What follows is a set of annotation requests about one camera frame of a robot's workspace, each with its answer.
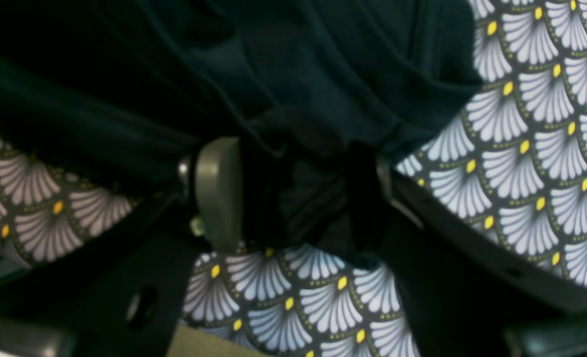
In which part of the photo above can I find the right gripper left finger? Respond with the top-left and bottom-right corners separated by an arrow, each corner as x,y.
0,137 -> 243,357

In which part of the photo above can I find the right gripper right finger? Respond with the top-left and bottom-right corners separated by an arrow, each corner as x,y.
348,144 -> 587,357

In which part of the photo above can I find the dark grey T-shirt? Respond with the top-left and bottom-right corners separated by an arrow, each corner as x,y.
0,0 -> 481,267

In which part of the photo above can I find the fan-patterned table cloth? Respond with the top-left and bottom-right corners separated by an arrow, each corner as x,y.
0,0 -> 587,357

